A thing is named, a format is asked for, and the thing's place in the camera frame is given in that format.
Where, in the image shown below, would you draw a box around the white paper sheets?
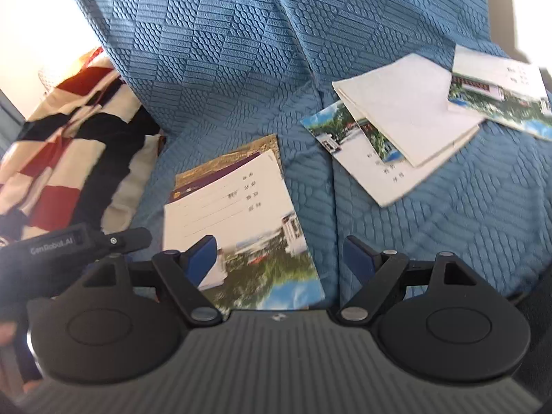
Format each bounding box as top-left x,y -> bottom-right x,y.
332,53 -> 484,166

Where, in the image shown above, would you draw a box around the grey curtain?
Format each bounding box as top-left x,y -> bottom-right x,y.
0,91 -> 25,156

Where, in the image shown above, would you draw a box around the person left hand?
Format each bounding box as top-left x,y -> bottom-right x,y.
0,322 -> 43,398

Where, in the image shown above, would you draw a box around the landscape photo notebook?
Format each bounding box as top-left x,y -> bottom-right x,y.
163,150 -> 325,313

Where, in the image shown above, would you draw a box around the blue textured sofa cover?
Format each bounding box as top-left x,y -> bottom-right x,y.
76,0 -> 551,306

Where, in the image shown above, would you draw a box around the brown map cover book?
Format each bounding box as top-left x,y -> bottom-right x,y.
174,134 -> 283,190

